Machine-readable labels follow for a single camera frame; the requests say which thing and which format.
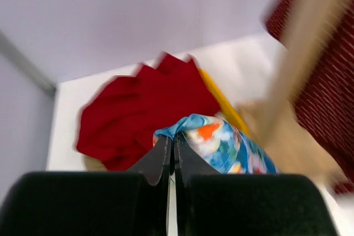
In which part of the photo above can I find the yellow plastic tray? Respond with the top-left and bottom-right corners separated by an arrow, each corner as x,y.
199,69 -> 251,137

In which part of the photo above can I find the wooden clothes rack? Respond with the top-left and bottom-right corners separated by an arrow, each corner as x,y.
240,0 -> 353,182

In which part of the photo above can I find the blue floral skirt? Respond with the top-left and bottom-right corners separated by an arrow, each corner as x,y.
154,114 -> 279,174

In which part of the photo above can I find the plain red skirt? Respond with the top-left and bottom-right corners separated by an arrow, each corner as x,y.
76,54 -> 221,171

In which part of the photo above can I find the tan khaki skirt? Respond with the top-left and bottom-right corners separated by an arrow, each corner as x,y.
83,155 -> 107,172

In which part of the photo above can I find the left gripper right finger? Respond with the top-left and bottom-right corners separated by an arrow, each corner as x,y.
173,134 -> 339,235

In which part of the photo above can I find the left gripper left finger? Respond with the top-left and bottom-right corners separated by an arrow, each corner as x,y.
1,137 -> 171,235

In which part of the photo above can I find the red polka dot skirt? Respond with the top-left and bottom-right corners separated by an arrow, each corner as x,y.
262,0 -> 354,195

